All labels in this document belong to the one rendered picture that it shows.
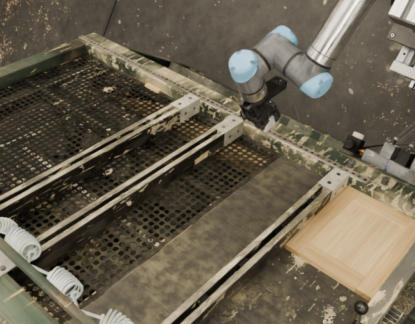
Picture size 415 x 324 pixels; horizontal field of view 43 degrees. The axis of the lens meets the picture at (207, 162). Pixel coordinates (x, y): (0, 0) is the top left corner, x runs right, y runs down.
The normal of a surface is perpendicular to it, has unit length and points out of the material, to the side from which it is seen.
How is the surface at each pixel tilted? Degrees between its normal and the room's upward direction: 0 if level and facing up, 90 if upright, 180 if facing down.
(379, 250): 59
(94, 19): 0
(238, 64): 28
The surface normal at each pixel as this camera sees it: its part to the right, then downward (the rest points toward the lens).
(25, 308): 0.05, -0.78
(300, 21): -0.54, -0.01
